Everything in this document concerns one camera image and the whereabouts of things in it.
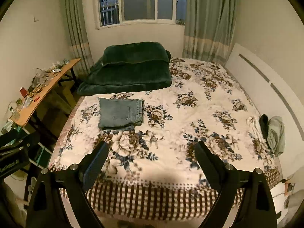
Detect blue jeans pants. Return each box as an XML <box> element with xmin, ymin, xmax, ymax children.
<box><xmin>98</xmin><ymin>97</ymin><xmax>145</xmax><ymax>131</ymax></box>

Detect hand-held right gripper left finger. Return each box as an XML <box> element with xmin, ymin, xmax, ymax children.
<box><xmin>26</xmin><ymin>141</ymin><xmax>109</xmax><ymax>228</ymax></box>

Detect clutter of cables on table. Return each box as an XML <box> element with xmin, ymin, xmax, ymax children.
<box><xmin>8</xmin><ymin>59</ymin><xmax>70</xmax><ymax>119</ymax></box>

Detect pile of green white clothes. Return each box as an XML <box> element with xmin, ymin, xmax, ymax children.
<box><xmin>246</xmin><ymin>115</ymin><xmax>286</xmax><ymax>157</ymax></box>

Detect dark green folded blanket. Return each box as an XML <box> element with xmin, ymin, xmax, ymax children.
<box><xmin>77</xmin><ymin>42</ymin><xmax>173</xmax><ymax>96</ymax></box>

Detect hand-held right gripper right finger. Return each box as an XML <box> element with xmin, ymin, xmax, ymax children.
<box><xmin>194</xmin><ymin>141</ymin><xmax>278</xmax><ymax>228</ymax></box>

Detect floral printed bed blanket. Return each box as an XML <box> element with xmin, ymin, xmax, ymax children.
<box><xmin>47</xmin><ymin>57</ymin><xmax>283</xmax><ymax>221</ymax></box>

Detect window with white frame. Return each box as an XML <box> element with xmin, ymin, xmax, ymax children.
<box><xmin>95</xmin><ymin>0</ymin><xmax>188</xmax><ymax>30</ymax></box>

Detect white bed headboard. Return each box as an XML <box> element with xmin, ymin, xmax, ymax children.
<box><xmin>224</xmin><ymin>43</ymin><xmax>304</xmax><ymax>152</ymax></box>

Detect wooden folding table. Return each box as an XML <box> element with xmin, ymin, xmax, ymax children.
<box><xmin>7</xmin><ymin>58</ymin><xmax>81</xmax><ymax>169</ymax></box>

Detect green striped curtain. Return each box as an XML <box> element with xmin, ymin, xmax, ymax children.
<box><xmin>59</xmin><ymin>0</ymin><xmax>95</xmax><ymax>81</ymax></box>
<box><xmin>182</xmin><ymin>0</ymin><xmax>238</xmax><ymax>66</ymax></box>

